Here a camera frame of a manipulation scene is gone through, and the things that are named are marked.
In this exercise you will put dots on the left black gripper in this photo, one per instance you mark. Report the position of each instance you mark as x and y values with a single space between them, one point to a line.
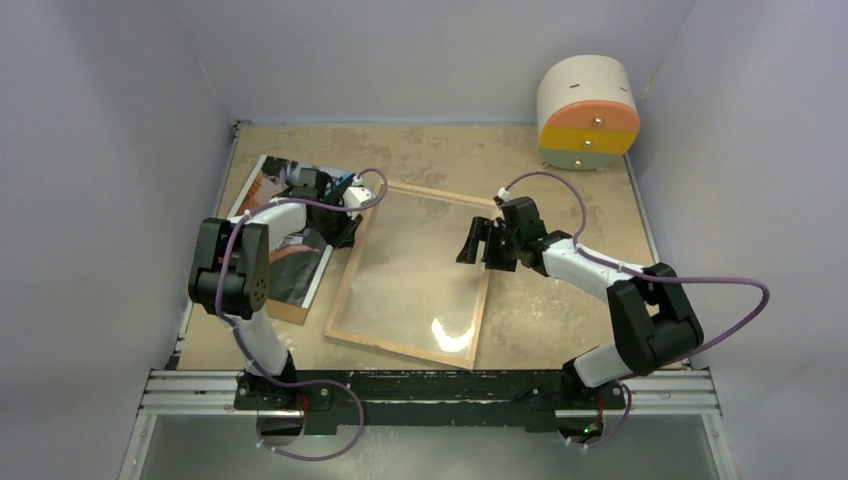
346 239

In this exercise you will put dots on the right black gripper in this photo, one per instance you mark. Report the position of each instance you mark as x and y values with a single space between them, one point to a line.
479 232

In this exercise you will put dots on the printed photo sheet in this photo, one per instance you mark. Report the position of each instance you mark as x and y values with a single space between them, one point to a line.
297 262

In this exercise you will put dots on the wooden picture frame with glass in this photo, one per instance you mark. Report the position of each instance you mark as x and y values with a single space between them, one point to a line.
401 290

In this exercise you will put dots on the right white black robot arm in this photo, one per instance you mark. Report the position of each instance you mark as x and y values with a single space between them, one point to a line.
652 319

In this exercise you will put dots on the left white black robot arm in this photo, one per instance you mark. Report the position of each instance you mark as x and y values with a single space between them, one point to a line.
263 356

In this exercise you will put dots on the round mini drawer cabinet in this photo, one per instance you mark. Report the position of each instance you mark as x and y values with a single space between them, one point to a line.
587 117

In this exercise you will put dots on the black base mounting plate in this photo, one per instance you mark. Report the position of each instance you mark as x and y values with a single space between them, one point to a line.
537 401

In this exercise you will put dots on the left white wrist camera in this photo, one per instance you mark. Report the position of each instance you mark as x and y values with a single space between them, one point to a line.
357 197

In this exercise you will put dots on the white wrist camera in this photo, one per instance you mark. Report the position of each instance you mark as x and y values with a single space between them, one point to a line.
357 197
502 196

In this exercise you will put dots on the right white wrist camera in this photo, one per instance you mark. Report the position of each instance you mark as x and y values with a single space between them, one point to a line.
502 196

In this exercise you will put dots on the aluminium rail bar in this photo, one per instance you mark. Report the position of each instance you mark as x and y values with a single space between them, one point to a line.
685 392

